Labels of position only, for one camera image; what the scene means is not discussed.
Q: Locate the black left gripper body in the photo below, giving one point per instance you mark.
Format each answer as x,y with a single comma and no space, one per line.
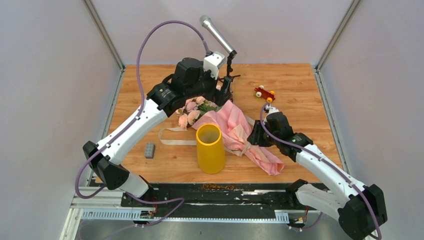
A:
210,92

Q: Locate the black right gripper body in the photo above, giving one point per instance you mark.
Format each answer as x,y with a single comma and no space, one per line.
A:
261,137

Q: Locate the pink flower bouquet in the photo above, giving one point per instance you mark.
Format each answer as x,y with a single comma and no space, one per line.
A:
235,128

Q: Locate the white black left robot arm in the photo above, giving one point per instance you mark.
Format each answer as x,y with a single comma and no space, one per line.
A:
191,78

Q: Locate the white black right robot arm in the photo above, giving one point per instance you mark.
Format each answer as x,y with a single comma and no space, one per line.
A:
360,209

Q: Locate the yellow cylindrical vase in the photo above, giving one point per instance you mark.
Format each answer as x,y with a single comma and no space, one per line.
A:
210,148

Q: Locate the red toy car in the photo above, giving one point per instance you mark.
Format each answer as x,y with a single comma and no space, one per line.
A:
261,92

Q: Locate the black tripod microphone stand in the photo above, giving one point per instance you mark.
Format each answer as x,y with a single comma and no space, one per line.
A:
229,70

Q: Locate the silver microphone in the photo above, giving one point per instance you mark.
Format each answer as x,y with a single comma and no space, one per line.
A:
208,24

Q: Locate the grey building brick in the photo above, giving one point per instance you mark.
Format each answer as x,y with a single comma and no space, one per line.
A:
149,151

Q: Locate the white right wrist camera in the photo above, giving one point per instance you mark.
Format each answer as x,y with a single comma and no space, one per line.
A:
269,109

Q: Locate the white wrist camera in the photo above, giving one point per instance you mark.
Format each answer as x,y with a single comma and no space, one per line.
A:
269,109
213,63

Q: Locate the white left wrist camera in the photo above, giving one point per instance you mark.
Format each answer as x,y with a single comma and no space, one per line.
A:
213,63

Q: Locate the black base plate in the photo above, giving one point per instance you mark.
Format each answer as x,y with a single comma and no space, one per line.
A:
223,200

